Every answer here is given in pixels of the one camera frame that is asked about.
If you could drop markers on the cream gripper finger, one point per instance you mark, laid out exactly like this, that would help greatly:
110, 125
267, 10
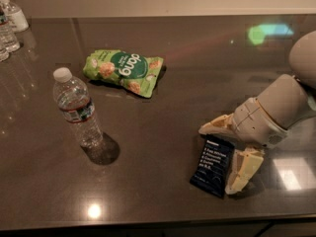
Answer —
245, 164
221, 125

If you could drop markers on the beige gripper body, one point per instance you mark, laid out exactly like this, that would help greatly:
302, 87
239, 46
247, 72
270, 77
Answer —
255, 122

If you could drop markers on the dark blue rxbar wrapper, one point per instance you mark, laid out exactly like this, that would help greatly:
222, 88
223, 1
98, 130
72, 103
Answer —
212, 168

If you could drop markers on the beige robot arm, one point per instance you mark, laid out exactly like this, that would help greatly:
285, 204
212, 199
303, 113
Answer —
295, 93

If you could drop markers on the green dang snack bag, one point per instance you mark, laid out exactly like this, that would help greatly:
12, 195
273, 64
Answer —
134, 72

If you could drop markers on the clear plastic water bottle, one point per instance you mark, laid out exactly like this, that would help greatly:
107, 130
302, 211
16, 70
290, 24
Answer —
72, 98

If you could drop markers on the clear water bottle red label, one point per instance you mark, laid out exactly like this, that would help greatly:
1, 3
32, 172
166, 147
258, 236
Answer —
7, 35

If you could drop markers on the clear bottle at edge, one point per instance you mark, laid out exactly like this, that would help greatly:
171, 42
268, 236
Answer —
4, 54

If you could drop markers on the white pump sanitizer bottle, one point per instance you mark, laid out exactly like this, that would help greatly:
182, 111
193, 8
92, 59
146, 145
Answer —
15, 16

